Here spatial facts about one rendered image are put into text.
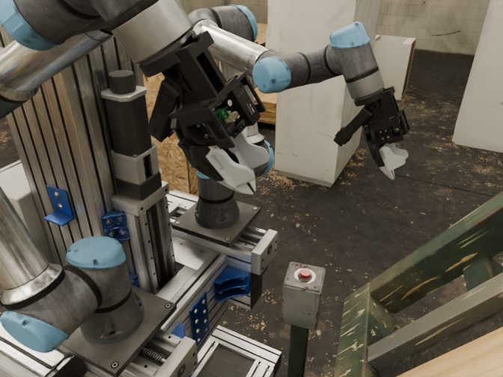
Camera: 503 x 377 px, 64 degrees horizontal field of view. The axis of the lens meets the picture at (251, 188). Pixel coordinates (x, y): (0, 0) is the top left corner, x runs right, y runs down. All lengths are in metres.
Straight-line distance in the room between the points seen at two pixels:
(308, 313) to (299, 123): 2.29
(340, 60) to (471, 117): 3.83
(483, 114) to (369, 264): 2.37
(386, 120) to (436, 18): 8.04
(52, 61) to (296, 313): 1.00
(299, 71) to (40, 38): 0.56
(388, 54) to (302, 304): 4.81
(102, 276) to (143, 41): 0.60
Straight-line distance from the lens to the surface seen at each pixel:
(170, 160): 2.90
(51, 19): 0.50
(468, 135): 4.78
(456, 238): 1.20
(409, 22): 9.02
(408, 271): 1.27
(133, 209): 1.10
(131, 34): 0.44
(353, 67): 0.92
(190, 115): 0.45
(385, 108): 0.95
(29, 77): 0.78
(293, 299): 1.32
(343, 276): 2.72
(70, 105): 1.00
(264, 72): 0.89
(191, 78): 0.44
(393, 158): 0.98
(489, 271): 1.19
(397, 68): 5.86
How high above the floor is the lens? 1.83
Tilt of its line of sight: 31 degrees down
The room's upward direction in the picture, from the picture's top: straight up
